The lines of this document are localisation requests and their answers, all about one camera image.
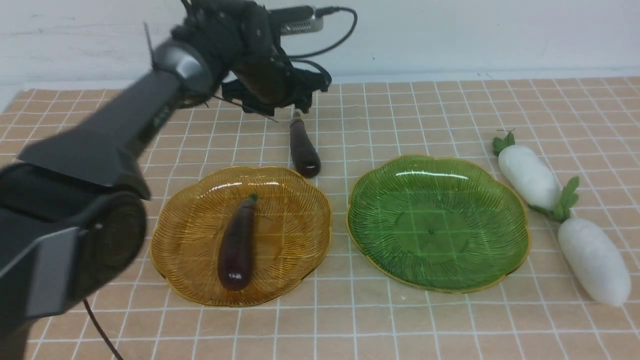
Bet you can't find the green glass plate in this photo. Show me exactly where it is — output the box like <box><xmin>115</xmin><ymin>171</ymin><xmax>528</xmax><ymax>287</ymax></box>
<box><xmin>345</xmin><ymin>155</ymin><xmax>531</xmax><ymax>294</ymax></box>

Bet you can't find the white radish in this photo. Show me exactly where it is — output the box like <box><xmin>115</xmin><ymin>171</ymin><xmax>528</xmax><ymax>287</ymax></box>
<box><xmin>528</xmin><ymin>176</ymin><xmax>632</xmax><ymax>308</ymax></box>
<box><xmin>492</xmin><ymin>131</ymin><xmax>561</xmax><ymax>211</ymax></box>

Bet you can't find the amber glass plate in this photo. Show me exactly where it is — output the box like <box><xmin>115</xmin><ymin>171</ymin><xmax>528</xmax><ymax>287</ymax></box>
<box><xmin>150</xmin><ymin>166</ymin><xmax>333</xmax><ymax>308</ymax></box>

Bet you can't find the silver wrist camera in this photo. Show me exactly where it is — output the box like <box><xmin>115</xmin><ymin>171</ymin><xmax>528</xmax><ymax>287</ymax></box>
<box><xmin>268</xmin><ymin>6</ymin><xmax>324</xmax><ymax>36</ymax></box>

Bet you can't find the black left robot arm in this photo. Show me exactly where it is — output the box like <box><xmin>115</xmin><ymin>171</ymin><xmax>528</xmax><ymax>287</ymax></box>
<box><xmin>1</xmin><ymin>0</ymin><xmax>327</xmax><ymax>360</ymax></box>

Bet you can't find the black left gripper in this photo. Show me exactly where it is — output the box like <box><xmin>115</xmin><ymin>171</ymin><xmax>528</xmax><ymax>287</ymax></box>
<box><xmin>173</xmin><ymin>0</ymin><xmax>332</xmax><ymax>117</ymax></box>

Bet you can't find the purple eggplant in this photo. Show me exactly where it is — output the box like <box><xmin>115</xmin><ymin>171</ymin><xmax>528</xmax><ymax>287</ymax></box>
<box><xmin>217</xmin><ymin>193</ymin><xmax>258</xmax><ymax>292</ymax></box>
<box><xmin>289</xmin><ymin>109</ymin><xmax>322</xmax><ymax>179</ymax></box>

